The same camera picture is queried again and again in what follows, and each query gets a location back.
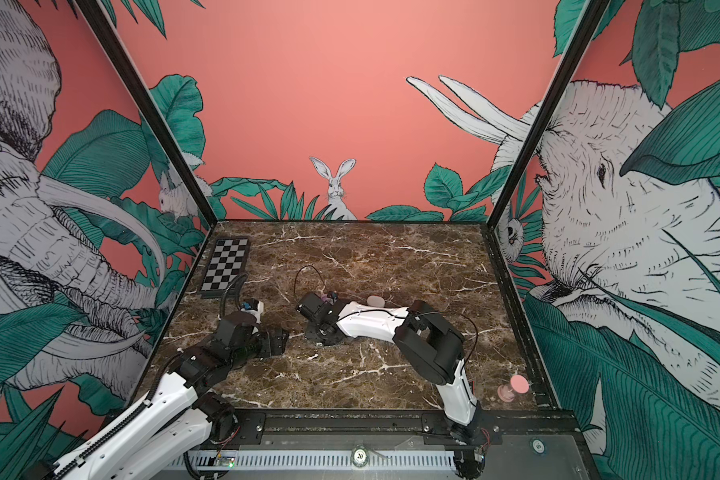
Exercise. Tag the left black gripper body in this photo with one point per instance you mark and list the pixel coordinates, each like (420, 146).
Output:
(260, 346)

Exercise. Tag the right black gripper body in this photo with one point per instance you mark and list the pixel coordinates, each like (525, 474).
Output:
(318, 333)

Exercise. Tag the purple earbuds charging case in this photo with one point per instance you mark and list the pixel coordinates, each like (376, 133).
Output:
(330, 297)

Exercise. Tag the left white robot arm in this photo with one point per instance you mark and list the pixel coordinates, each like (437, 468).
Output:
(179, 412)

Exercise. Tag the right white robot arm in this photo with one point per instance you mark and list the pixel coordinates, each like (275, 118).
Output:
(433, 347)

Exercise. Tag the white earbuds charging case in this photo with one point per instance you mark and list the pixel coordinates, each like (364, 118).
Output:
(376, 301)

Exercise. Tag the pink open round case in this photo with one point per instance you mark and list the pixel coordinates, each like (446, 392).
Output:
(517, 385)

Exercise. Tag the black white checkerboard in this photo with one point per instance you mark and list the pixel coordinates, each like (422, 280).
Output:
(227, 260)

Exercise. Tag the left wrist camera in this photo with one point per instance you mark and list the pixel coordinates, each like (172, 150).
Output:
(253, 307)

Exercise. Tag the white slotted cable duct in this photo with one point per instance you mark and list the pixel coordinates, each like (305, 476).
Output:
(327, 460)

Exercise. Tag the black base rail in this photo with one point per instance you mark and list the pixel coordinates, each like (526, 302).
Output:
(255, 426)

